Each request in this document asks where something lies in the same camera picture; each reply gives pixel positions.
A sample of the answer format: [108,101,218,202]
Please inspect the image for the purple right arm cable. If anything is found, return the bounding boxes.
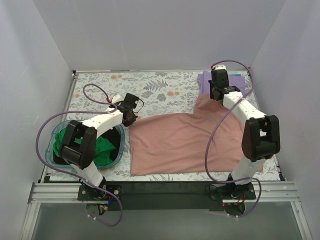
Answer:
[204,59,263,219]

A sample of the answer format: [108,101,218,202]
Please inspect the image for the folded teal t shirt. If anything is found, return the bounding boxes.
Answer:
[228,73,242,77]

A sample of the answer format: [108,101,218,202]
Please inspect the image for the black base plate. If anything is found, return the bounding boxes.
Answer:
[77,180,257,213]

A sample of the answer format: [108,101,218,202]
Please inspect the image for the pink t shirt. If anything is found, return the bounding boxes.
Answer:
[129,94,244,176]

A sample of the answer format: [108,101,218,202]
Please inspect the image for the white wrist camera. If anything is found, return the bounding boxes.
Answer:
[110,94,124,104]
[212,64,227,71]

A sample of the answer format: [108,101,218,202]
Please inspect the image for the aluminium frame rail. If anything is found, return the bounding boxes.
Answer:
[28,181,301,203]

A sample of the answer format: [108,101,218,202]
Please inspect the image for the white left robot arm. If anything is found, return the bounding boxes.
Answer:
[58,93,141,200]

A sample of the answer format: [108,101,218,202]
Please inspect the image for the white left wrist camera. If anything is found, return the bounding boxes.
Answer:
[110,94,124,104]

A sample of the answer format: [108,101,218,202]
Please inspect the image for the folded purple t shirt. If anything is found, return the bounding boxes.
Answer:
[197,71,246,96]

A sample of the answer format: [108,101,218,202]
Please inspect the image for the green t shirt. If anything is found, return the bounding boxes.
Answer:
[52,127,117,168]

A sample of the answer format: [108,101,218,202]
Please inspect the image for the blue plastic basket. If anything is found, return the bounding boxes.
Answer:
[45,120,126,170]

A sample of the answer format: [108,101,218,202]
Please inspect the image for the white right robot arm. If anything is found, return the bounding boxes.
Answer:
[209,65,281,199]

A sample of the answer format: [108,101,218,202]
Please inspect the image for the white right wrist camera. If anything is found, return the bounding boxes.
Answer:
[212,64,227,71]

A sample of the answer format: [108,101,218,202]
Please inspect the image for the floral table mat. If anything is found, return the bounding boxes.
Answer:
[47,69,285,182]

